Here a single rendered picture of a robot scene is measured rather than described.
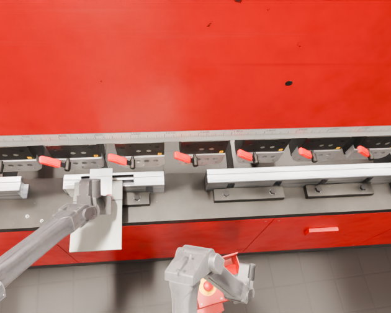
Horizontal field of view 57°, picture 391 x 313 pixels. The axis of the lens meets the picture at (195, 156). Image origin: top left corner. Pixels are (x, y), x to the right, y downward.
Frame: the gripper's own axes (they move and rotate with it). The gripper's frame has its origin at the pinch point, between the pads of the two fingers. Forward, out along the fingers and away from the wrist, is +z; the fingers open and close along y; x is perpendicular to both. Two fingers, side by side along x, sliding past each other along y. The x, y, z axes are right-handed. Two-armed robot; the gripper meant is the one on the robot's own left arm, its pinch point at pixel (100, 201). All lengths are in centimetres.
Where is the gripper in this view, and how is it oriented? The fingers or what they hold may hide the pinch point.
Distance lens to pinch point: 138.3
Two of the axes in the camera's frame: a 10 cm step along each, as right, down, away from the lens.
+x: 0.2, 10.0, 0.2
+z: -1.0, -0.2, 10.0
